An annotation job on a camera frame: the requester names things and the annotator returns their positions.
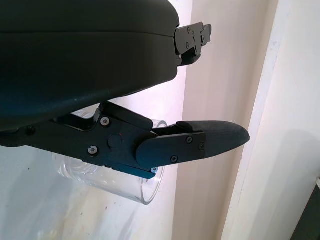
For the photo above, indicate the clear plastic cup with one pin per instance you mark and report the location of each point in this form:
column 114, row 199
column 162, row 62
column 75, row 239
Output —
column 140, row 190

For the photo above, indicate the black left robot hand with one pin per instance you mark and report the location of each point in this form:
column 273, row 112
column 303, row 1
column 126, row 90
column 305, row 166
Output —
column 75, row 62

